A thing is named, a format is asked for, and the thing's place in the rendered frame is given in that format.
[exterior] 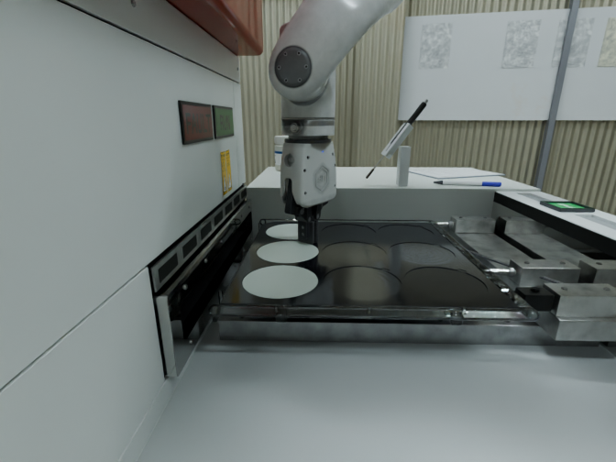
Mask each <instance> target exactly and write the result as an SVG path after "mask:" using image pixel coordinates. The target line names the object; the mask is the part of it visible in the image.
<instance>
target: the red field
mask: <svg viewBox="0 0 616 462"><path fill-rule="evenodd" d="M181 106H182V115H183V124H184V134H185V141H188V140H194V139H199V138H210V137H212V136H213V127H212V115H211V107H204V106H197V105H188V104H182V105H181Z"/></svg>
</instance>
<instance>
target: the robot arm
mask: <svg viewBox="0 0 616 462"><path fill-rule="evenodd" d="M402 1H403V0H303V1H302V3H301V5H300V6H299V8H298V9H297V11H296V12H295V14H294V15H293V17H292V18H291V20H290V21H289V22H286V23H284V24H283V25H282V26H281V27H280V38H279V40H278V42H277V43H276V45H275V47H274V49H273V51H272V53H271V56H270V59H269V80H270V82H271V85H272V86H273V88H274V89H275V91H276V92H277V93H278V94H280V103H281V134H282V135H283V136H288V138H285V139H284V142H285V143H283V148H282V155H281V165H280V197H281V200H282V202H283V203H284V204H285V214H288V215H295V219H296V220H298V240H299V241H300V242H303V243H306V244H310V245H312V244H313V243H316V242H318V220H319V219H320V216H321V210H322V208H323V206H325V205H326V204H328V201H331V200H332V199H334V198H335V196H336V156H335V149H334V144H333V141H332V139H331V138H328V136H333V135H334V134H335V107H336V67H337V66H338V65H339V63H340V62H341V61H342V60H343V59H344V58H345V56H346V55H347V54H348V53H349V52H350V51H351V50H352V48H353V47H354V46H355V45H356V44H357V43H358V41H359V40H360V39H361V38H362V37H363V36H364V35H365V34H366V32H367V31H368V30H369V29H370V28H371V27H372V26H373V25H374V24H375V23H377V22H378V21H379V20H380V19H381V18H382V17H384V16H386V15H388V14H390V13H391V12H393V11H394V10H395V9H396V8H397V7H398V6H399V5H400V4H401V3H402ZM303 208H304V209H303Z"/></svg>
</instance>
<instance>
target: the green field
mask: <svg viewBox="0 0 616 462"><path fill-rule="evenodd" d="M214 111H215V123H216V135H217V136H223V135H228V134H234V126H233V111H232V110H228V109H220V108H215V109H214Z"/></svg>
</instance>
